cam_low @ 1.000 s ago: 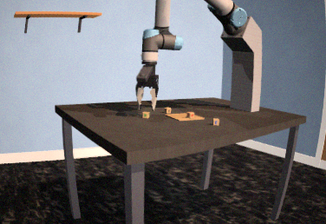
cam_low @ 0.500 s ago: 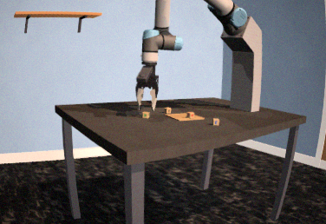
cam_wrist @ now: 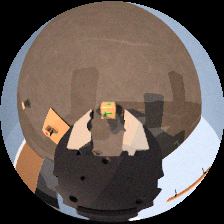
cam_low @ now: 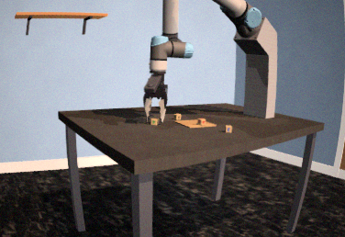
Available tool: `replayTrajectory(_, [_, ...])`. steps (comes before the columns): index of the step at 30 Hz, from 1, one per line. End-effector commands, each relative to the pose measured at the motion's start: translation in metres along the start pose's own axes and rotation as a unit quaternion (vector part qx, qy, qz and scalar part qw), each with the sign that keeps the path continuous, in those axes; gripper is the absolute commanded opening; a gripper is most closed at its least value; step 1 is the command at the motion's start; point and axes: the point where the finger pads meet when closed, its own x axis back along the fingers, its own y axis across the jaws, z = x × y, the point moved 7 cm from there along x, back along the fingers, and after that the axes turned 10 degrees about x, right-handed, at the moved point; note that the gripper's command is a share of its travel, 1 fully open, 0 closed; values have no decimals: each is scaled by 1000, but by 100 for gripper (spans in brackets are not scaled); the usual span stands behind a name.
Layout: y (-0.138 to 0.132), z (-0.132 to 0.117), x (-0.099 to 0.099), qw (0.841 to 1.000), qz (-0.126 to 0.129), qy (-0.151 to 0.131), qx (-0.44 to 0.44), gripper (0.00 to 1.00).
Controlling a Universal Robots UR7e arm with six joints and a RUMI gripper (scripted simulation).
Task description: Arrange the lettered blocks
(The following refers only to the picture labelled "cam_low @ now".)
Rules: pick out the orange square mat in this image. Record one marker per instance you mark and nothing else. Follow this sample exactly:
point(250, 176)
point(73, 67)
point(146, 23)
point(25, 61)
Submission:
point(193, 123)

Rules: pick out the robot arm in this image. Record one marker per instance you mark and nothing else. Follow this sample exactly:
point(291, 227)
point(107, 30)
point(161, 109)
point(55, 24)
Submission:
point(168, 44)

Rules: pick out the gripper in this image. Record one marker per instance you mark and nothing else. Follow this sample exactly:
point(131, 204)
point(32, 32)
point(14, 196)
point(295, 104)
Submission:
point(160, 93)

